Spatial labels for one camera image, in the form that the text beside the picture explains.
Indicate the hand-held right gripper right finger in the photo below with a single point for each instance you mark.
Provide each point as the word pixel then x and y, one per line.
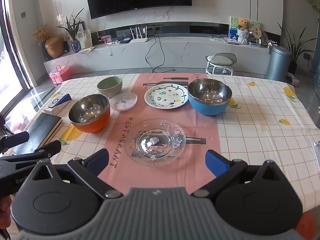
pixel 216 162

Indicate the round paper fan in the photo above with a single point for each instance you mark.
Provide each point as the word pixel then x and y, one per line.
pixel 256 31

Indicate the potted leafy plant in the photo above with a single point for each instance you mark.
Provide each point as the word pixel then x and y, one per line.
pixel 292 67

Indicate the teddy bear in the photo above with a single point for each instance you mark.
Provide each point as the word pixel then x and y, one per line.
pixel 243 23

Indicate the pink table runner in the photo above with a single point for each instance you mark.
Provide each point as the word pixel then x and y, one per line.
pixel 140 115

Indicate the lemon checked tablecloth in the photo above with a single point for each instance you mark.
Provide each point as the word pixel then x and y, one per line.
pixel 250 135

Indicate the white painted plate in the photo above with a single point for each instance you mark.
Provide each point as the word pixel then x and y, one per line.
pixel 166 97

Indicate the orange steel bowl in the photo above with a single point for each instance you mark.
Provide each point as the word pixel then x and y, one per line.
pixel 92 125

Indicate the dried flowers in vase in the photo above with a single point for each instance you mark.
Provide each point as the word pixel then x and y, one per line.
pixel 41 32

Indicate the blue steel bowl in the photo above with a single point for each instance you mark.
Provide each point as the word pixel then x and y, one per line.
pixel 207 108

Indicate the clear glass plate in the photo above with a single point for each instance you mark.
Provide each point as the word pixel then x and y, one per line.
pixel 155 142

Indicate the pink storage case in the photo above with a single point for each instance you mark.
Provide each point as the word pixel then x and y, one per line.
pixel 61 75

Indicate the small white plate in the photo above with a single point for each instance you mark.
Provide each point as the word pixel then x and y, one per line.
pixel 125 102

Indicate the black notebook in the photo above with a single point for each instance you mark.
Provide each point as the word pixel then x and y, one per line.
pixel 40 132

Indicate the white stool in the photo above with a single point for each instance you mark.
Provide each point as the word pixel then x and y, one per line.
pixel 220 60

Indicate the pink photo frame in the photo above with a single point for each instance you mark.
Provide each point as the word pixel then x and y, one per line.
pixel 105 39

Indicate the black set-top box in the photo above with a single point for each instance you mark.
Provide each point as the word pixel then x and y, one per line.
pixel 126 41

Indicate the green and blue painting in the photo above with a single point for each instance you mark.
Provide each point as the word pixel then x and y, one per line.
pixel 233 33

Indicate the white router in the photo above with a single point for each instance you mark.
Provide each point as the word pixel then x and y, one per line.
pixel 138 40

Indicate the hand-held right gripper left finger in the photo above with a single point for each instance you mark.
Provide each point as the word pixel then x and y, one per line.
pixel 98 158

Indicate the blue and white box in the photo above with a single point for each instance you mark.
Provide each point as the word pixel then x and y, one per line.
pixel 56 103

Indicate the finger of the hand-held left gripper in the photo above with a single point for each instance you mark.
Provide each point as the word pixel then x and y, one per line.
pixel 48 150
pixel 16 138

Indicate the paper sheets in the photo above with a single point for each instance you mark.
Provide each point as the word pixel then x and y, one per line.
pixel 87 49

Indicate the blue decorative plate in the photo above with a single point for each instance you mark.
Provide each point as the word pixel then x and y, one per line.
pixel 264 40

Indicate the plant in blue vase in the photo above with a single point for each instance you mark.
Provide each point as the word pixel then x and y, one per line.
pixel 75 45

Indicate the green ceramic bowl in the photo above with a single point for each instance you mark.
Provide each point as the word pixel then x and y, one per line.
pixel 110 91

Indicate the portrait drawing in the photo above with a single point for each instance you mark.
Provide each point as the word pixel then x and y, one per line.
pixel 85 38

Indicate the grey trash bin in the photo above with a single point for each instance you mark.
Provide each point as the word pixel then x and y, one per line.
pixel 277 65

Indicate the white phone stand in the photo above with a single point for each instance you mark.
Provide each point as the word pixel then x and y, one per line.
pixel 317 152

